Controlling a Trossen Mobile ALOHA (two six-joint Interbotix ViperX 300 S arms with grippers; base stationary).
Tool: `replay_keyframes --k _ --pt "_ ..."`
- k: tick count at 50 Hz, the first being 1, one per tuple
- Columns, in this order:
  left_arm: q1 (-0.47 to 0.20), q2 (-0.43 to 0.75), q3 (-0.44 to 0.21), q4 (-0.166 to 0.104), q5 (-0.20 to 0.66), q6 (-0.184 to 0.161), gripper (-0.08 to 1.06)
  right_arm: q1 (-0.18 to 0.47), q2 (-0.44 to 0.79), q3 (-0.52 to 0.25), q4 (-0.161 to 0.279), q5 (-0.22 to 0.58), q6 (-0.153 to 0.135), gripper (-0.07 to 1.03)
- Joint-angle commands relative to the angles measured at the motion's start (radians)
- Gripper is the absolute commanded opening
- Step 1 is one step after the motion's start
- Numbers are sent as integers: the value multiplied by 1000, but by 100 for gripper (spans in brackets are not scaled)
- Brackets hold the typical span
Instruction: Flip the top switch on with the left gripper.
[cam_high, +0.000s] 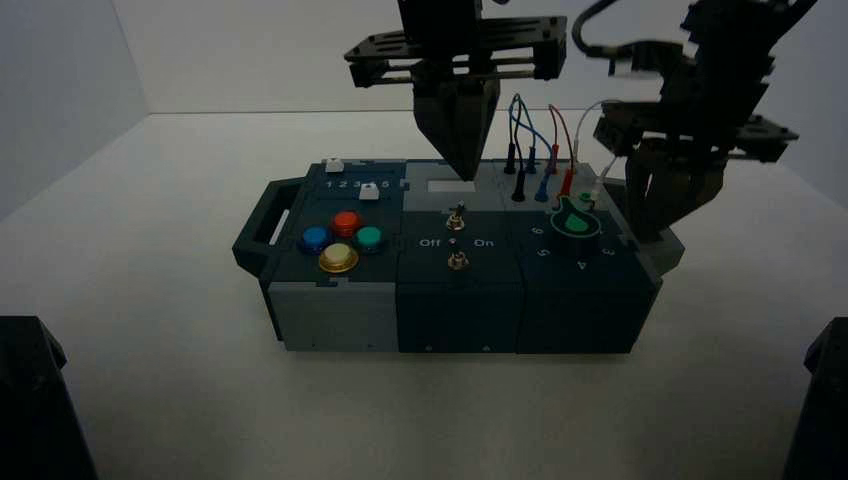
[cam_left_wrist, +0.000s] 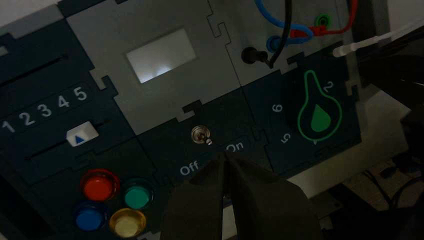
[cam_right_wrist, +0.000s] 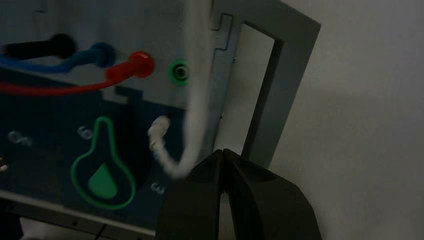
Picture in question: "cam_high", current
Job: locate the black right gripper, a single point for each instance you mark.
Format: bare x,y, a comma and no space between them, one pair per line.
709,119

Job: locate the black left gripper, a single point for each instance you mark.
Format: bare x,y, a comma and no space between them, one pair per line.
450,46

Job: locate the metal toggle switch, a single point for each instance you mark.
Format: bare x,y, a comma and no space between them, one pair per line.
455,218
457,262

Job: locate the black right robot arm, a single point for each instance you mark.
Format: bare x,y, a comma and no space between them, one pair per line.
735,33

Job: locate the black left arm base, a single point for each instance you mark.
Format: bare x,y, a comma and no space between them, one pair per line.
36,404

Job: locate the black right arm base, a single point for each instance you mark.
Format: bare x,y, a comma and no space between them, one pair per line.
825,404

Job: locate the white rectangular label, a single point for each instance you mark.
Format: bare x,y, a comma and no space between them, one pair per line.
447,187

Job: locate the green pointer rotary knob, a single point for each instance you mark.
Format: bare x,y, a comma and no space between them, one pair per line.
575,225

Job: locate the white slider knob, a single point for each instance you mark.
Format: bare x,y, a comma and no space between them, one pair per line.
334,164
369,191

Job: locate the green round push button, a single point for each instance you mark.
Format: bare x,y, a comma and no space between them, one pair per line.
368,236

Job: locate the red round push button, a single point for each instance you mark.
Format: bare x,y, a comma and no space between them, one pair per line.
346,221

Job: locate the yellow round push button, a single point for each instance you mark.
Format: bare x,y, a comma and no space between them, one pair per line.
338,257

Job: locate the blue round push button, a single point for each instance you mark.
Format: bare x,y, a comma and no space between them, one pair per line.
315,238

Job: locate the blue-grey control task box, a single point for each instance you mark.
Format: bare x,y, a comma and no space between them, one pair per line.
464,311

